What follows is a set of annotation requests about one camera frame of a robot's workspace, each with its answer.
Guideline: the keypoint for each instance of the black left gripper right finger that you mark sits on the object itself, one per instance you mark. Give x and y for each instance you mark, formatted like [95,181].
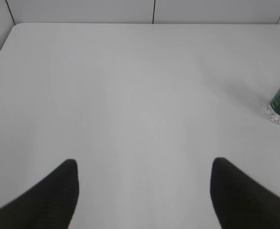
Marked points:
[239,201]

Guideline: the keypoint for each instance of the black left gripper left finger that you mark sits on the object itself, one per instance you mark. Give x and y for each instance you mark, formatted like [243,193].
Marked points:
[50,204]

